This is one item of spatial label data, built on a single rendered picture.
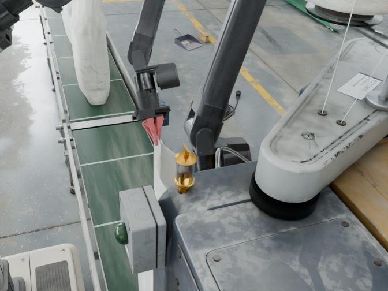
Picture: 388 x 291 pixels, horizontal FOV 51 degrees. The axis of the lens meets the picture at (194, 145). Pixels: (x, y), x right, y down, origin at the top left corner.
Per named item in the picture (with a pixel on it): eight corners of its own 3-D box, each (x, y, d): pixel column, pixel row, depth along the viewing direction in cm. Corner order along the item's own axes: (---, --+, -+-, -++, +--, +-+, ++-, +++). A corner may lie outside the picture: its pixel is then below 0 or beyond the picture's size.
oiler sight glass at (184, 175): (172, 175, 55) (173, 155, 53) (190, 172, 56) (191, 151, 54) (178, 187, 53) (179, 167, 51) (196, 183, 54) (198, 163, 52)
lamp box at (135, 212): (121, 234, 60) (118, 190, 55) (150, 228, 62) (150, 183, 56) (133, 276, 55) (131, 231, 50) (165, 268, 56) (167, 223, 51)
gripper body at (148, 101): (171, 111, 114) (165, 86, 115) (135, 117, 111) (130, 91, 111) (166, 116, 120) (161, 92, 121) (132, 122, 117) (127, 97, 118)
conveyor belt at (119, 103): (44, 8, 401) (43, -1, 395) (85, 7, 413) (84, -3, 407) (73, 137, 237) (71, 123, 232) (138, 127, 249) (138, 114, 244)
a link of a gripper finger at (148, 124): (176, 140, 113) (169, 107, 114) (151, 145, 111) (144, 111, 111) (170, 144, 119) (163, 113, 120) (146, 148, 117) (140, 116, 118)
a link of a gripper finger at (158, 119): (169, 141, 112) (161, 108, 113) (144, 146, 110) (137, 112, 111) (163, 145, 119) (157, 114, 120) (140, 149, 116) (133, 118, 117)
